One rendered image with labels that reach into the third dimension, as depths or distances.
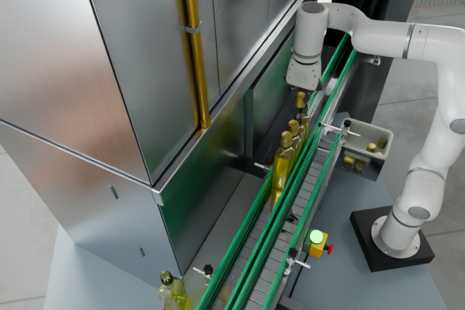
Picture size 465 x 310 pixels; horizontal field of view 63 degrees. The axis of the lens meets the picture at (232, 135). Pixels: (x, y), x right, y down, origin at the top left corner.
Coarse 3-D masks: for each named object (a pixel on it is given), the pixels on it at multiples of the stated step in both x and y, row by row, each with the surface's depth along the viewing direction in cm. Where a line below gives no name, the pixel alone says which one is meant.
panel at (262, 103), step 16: (288, 48) 138; (272, 64) 126; (288, 64) 145; (256, 80) 120; (272, 80) 132; (256, 96) 122; (272, 96) 139; (288, 96) 162; (256, 112) 127; (272, 112) 146; (256, 128) 134; (256, 144) 140
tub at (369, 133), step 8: (344, 120) 173; (352, 120) 173; (352, 128) 176; (360, 128) 174; (368, 128) 172; (376, 128) 170; (352, 136) 176; (360, 136) 176; (368, 136) 174; (376, 136) 172; (384, 136) 170; (392, 136) 166; (352, 144) 173; (360, 144) 173; (376, 144) 172; (368, 152) 160; (384, 152) 163
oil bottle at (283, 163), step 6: (282, 150) 130; (276, 156) 131; (282, 156) 130; (288, 156) 129; (276, 162) 134; (282, 162) 132; (288, 162) 131; (276, 168) 136; (282, 168) 134; (288, 168) 133; (276, 174) 139; (282, 174) 137; (288, 174) 137; (276, 180) 141; (282, 180) 139; (276, 186) 144; (282, 186) 142
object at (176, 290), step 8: (168, 272) 98; (168, 280) 96; (176, 280) 101; (160, 288) 100; (168, 288) 99; (176, 288) 100; (184, 288) 106; (160, 296) 102; (168, 296) 100; (176, 296) 100; (184, 296) 108; (168, 304) 105; (176, 304) 103; (184, 304) 110
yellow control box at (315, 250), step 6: (312, 228) 139; (324, 234) 138; (306, 240) 136; (324, 240) 136; (306, 246) 137; (312, 246) 135; (318, 246) 134; (324, 246) 137; (306, 252) 140; (312, 252) 138; (318, 252) 135
